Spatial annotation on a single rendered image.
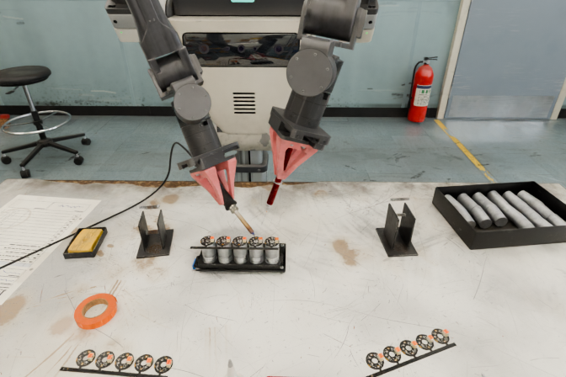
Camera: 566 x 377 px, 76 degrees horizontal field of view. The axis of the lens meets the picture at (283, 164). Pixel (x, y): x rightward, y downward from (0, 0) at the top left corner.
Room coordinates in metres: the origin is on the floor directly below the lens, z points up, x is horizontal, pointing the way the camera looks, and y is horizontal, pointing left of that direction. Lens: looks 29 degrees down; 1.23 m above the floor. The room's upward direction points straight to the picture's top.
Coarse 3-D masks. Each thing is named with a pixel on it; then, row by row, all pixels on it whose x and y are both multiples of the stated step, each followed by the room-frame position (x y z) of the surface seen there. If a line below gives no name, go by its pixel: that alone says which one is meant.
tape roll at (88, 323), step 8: (96, 296) 0.41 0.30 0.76; (104, 296) 0.41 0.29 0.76; (112, 296) 0.41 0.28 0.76; (80, 304) 0.39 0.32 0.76; (88, 304) 0.39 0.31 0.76; (96, 304) 0.40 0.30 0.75; (104, 304) 0.40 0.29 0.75; (112, 304) 0.39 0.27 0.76; (80, 312) 0.37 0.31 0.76; (104, 312) 0.37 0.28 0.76; (112, 312) 0.38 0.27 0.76; (80, 320) 0.36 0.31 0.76; (88, 320) 0.36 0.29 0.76; (96, 320) 0.36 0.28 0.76; (104, 320) 0.36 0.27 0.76; (88, 328) 0.35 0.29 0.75
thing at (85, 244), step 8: (80, 232) 0.56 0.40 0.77; (88, 232) 0.56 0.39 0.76; (96, 232) 0.56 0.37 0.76; (104, 232) 0.57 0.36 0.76; (72, 240) 0.54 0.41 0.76; (80, 240) 0.54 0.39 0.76; (88, 240) 0.54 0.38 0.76; (96, 240) 0.54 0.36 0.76; (72, 248) 0.51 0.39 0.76; (80, 248) 0.51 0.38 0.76; (88, 248) 0.52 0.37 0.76; (96, 248) 0.52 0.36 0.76; (64, 256) 0.50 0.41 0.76; (72, 256) 0.50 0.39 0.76; (80, 256) 0.50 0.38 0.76; (88, 256) 0.51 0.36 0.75
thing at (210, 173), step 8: (208, 168) 0.54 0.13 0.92; (192, 176) 0.57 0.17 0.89; (200, 176) 0.56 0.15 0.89; (208, 176) 0.53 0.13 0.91; (216, 176) 0.54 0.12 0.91; (200, 184) 0.56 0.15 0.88; (208, 184) 0.56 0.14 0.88; (216, 184) 0.54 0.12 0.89; (216, 192) 0.54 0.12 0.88; (216, 200) 0.55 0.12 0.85
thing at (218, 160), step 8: (216, 152) 0.56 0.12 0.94; (200, 160) 0.54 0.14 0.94; (208, 160) 0.55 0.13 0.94; (216, 160) 0.55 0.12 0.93; (224, 160) 0.56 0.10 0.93; (232, 160) 0.57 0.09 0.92; (200, 168) 0.53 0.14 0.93; (216, 168) 0.59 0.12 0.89; (224, 168) 0.57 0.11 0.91; (232, 168) 0.57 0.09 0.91; (224, 176) 0.59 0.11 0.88; (232, 176) 0.56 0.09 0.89; (224, 184) 0.58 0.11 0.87; (232, 184) 0.56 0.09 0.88; (232, 192) 0.56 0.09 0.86
